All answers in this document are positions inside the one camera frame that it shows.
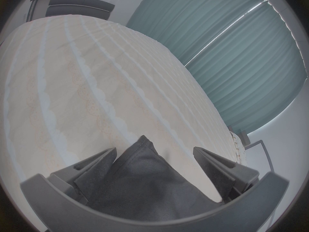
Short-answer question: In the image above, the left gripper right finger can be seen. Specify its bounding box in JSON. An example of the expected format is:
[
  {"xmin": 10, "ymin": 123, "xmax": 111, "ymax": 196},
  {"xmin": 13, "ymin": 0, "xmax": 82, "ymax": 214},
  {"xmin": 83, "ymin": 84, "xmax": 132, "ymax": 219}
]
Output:
[{"xmin": 193, "ymin": 146, "xmax": 260, "ymax": 200}]

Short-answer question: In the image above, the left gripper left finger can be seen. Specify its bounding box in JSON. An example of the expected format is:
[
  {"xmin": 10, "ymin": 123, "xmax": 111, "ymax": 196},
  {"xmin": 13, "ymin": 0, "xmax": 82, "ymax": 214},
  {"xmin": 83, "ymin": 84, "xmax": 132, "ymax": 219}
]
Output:
[{"xmin": 49, "ymin": 148, "xmax": 118, "ymax": 200}]

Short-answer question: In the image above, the black polo shirt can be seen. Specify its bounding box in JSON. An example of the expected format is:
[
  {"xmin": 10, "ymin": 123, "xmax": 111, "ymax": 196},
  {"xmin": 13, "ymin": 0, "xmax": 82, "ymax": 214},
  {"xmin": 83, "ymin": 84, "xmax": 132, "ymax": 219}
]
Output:
[{"xmin": 84, "ymin": 135, "xmax": 224, "ymax": 220}]

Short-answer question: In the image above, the bed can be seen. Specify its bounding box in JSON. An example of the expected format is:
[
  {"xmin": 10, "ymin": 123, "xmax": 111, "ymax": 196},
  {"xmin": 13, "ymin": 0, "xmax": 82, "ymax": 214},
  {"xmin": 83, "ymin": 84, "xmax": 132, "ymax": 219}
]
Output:
[{"xmin": 0, "ymin": 15, "xmax": 276, "ymax": 203}]

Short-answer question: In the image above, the white printed pillow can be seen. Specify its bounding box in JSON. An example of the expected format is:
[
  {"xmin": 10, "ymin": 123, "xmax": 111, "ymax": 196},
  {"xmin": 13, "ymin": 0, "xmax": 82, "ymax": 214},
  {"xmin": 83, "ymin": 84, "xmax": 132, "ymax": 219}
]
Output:
[{"xmin": 228, "ymin": 130, "xmax": 249, "ymax": 166}]

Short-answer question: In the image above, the grey bedside table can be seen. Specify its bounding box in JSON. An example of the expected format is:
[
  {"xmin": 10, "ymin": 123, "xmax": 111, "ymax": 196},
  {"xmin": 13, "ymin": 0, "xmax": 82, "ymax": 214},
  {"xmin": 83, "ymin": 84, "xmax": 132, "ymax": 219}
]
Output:
[{"xmin": 238, "ymin": 130, "xmax": 249, "ymax": 144}]

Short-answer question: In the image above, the blue-green curtain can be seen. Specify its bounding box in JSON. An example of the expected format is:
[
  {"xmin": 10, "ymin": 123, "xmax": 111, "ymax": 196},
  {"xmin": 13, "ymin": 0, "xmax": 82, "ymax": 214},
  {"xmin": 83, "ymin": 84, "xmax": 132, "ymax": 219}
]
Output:
[
  {"xmin": 127, "ymin": 0, "xmax": 266, "ymax": 66},
  {"xmin": 185, "ymin": 3, "xmax": 308, "ymax": 133}
]

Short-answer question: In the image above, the black chest of drawers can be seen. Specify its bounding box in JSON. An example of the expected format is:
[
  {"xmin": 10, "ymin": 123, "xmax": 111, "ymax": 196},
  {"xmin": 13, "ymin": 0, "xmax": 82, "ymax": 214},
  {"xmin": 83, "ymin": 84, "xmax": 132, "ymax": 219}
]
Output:
[{"xmin": 30, "ymin": 0, "xmax": 115, "ymax": 21}]

